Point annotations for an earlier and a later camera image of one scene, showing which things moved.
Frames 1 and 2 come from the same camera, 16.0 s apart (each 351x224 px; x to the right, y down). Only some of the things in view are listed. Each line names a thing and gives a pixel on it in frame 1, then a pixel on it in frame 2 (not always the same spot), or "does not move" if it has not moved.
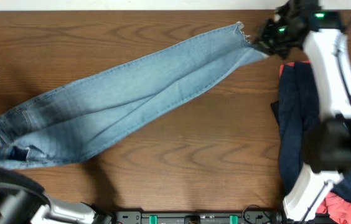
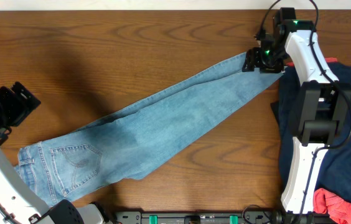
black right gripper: (264, 42) -> (252, 60)
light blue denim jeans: (68, 121) -> (126, 142)
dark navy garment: (297, 107) does not move
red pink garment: (334, 205) does not move
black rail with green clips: (248, 217) does not move
